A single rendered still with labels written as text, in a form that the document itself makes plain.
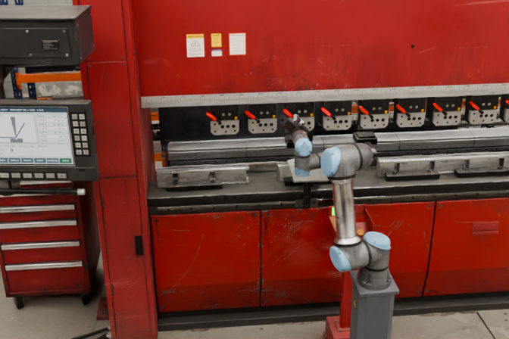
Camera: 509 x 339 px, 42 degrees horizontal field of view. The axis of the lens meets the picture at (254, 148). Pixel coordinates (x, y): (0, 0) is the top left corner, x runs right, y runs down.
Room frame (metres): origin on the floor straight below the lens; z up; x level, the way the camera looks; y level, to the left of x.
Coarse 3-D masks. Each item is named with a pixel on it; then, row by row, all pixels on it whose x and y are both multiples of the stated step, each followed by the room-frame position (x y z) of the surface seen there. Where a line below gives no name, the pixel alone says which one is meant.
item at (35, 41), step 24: (0, 24) 2.64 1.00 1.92; (24, 24) 2.63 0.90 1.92; (48, 24) 2.63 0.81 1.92; (72, 24) 2.63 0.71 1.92; (0, 48) 2.63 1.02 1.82; (24, 48) 2.63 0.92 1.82; (48, 48) 2.62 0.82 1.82; (72, 48) 2.63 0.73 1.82; (0, 72) 2.77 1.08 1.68; (0, 96) 2.74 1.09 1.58
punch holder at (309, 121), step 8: (288, 104) 3.31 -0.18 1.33; (296, 104) 3.31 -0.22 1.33; (304, 104) 3.32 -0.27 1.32; (312, 104) 3.32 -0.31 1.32; (296, 112) 3.31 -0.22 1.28; (304, 112) 3.32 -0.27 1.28; (312, 112) 3.32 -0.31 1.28; (304, 120) 3.31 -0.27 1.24; (312, 120) 3.32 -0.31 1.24; (312, 128) 3.32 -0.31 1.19
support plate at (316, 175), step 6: (288, 162) 3.30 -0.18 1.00; (294, 162) 3.30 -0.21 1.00; (294, 168) 3.22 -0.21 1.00; (294, 174) 3.15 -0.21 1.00; (312, 174) 3.15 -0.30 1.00; (318, 174) 3.15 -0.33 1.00; (294, 180) 3.08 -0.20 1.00; (300, 180) 3.08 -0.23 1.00; (306, 180) 3.08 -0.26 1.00; (312, 180) 3.08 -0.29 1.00; (318, 180) 3.08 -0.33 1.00; (324, 180) 3.08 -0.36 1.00
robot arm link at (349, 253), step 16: (352, 144) 2.61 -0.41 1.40; (336, 160) 2.50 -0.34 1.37; (352, 160) 2.53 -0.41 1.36; (336, 176) 2.50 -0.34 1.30; (352, 176) 2.51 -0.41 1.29; (336, 192) 2.50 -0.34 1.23; (352, 192) 2.52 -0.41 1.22; (336, 208) 2.49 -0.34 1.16; (352, 208) 2.49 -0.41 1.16; (336, 224) 2.48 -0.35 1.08; (352, 224) 2.47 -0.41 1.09; (336, 240) 2.46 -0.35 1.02; (352, 240) 2.44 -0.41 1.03; (336, 256) 2.42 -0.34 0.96; (352, 256) 2.41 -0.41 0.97; (368, 256) 2.44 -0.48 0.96
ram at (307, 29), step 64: (192, 0) 3.27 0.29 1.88; (256, 0) 3.30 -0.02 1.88; (320, 0) 3.32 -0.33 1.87; (384, 0) 3.35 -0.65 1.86; (448, 0) 3.38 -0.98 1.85; (192, 64) 3.27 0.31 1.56; (256, 64) 3.30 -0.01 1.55; (320, 64) 3.32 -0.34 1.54; (384, 64) 3.35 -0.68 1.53; (448, 64) 3.38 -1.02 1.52
